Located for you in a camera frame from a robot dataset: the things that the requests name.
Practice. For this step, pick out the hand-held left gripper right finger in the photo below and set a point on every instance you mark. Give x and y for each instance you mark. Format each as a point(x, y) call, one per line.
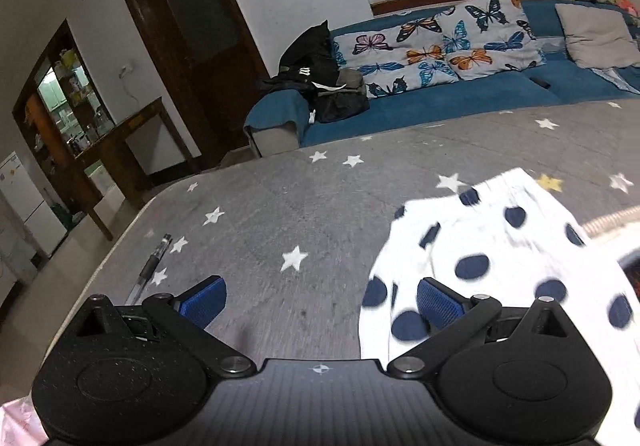
point(440, 301)

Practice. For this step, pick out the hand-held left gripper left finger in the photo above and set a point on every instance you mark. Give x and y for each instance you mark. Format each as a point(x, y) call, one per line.
point(205, 298)

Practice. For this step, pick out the white polka dot garment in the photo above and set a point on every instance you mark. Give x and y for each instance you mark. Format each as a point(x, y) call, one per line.
point(500, 236)

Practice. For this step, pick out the black pen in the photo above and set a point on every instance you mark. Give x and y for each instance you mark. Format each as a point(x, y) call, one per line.
point(150, 268)

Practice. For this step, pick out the grey star-print tablecloth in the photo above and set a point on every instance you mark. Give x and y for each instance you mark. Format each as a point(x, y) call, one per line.
point(300, 206)

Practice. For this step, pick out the white round cooktop surround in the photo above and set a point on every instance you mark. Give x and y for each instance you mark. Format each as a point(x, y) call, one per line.
point(617, 243)

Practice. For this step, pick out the wooden side table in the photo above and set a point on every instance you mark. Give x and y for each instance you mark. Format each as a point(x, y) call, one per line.
point(145, 113)

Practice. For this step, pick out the blue sofa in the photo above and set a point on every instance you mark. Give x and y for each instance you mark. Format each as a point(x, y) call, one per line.
point(450, 100)

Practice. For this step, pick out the white fridge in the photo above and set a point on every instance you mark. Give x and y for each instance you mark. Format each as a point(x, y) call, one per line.
point(25, 206)

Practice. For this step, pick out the pink white tissue pack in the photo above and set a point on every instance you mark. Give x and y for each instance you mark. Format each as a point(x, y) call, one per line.
point(17, 421)

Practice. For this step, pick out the dark remote control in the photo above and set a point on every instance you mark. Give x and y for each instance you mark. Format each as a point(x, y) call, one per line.
point(540, 82)

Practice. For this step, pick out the grey folded cloth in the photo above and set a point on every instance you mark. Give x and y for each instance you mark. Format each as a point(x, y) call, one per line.
point(350, 78)

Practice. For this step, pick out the wooden glass display cabinet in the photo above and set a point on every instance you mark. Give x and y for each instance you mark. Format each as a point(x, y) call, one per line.
point(75, 90)

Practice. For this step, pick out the long butterfly print pillow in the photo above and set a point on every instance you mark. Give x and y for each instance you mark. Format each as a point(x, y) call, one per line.
point(390, 55)

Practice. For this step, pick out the black jacket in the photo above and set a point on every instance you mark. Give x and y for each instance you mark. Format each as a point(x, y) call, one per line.
point(305, 55)

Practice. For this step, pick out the square butterfly print pillow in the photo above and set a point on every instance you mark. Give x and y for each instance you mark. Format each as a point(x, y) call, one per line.
point(490, 35)

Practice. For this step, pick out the brown wooden door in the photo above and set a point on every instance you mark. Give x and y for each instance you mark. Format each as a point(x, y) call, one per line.
point(200, 25)

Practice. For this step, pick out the plain pale cushion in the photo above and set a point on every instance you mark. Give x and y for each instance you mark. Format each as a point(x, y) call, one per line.
point(595, 33)

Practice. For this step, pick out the colourful plush toy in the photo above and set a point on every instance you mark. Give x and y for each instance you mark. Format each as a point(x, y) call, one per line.
point(622, 1)

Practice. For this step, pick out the white wall socket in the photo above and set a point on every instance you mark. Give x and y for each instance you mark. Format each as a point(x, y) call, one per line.
point(126, 71)

